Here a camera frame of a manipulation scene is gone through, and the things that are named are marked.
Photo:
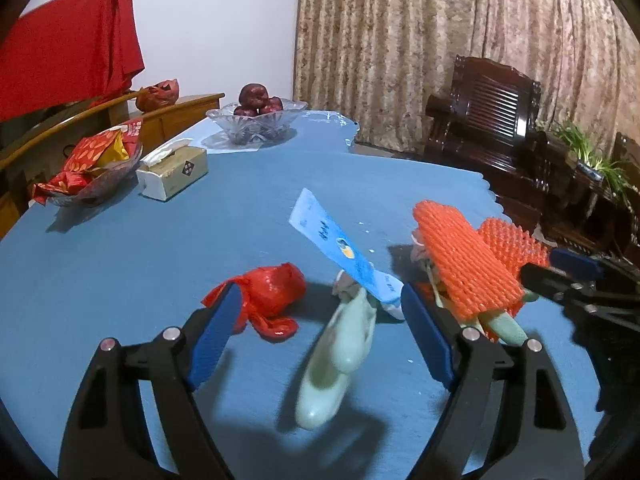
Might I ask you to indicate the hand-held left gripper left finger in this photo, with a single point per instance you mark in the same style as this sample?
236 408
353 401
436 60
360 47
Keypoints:
215 337

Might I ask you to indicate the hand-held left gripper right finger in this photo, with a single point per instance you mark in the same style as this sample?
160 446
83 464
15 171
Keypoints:
427 337

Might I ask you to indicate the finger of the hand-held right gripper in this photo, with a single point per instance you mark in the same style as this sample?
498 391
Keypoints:
575 261
550 280

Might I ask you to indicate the orange foam fruit net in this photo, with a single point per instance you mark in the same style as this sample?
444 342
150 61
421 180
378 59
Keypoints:
515 245
465 255

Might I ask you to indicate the light blue paper sachet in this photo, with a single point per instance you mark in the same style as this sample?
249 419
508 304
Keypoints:
330 240

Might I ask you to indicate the dark wooden side table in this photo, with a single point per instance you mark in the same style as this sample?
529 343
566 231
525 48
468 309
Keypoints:
560 195

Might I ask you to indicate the dark wooden armchair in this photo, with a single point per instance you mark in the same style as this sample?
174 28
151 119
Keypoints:
627 200
480 125

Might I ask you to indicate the potted green plant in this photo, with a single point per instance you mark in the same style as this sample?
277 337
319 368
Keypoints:
595 160

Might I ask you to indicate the cream tissue box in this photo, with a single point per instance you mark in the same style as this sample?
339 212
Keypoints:
175 175

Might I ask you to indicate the glass snack dish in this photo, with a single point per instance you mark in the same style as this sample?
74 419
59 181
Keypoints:
105 185

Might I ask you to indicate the glass fruit bowl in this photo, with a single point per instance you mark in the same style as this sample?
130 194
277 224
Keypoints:
257 127

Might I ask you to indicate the yellow snack packet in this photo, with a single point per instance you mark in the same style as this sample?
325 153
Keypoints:
112 147

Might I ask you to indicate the red patterned snack packet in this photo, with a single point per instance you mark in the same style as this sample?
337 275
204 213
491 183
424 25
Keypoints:
82 157

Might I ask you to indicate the dark red apple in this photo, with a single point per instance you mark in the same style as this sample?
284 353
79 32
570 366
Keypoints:
244 111
271 105
252 95

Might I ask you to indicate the light wooden cabinet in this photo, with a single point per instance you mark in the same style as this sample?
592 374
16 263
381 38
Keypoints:
175 110

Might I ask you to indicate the light blue tablecloth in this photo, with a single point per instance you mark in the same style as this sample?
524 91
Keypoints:
320 127

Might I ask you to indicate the red plastic bag with contents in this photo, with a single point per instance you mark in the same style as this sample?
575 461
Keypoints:
157 96

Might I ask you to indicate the beige patterned curtain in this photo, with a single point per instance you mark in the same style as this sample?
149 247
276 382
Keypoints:
425 35

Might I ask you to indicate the red cloth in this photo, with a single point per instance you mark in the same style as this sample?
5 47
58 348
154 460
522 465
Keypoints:
65 45

